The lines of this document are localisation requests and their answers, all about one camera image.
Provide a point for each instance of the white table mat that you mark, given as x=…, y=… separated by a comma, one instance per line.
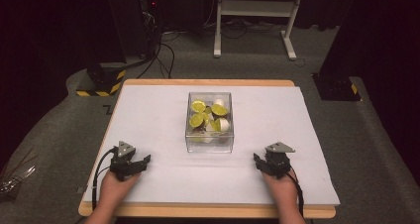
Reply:
x=158, y=125

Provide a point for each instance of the wooden table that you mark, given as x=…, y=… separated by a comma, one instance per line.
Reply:
x=198, y=211

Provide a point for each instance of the black base plate yellow mark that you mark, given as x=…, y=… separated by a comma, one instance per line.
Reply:
x=336, y=88

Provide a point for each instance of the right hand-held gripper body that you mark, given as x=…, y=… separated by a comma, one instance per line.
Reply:
x=279, y=163

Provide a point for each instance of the person's right hand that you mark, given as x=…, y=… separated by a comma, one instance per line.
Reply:
x=282, y=191

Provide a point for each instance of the clear plastic drawer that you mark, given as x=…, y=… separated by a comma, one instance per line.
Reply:
x=209, y=147

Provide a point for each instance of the black yellow striped stand base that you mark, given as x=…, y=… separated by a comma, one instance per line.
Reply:
x=102, y=82

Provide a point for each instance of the black equipment tower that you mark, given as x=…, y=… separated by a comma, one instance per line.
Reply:
x=148, y=16

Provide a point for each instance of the pile of coffee capsules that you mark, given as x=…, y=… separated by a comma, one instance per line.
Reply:
x=198, y=120

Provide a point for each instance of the person's left hand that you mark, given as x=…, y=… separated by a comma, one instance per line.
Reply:
x=114, y=191

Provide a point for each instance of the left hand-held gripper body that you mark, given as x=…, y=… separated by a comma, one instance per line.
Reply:
x=124, y=166

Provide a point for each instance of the shiny metal stand legs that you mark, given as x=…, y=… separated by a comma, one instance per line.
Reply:
x=15, y=181

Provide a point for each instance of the clear plastic drawer case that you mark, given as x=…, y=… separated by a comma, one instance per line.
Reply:
x=193, y=96

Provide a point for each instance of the white metal stand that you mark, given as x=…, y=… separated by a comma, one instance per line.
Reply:
x=256, y=8

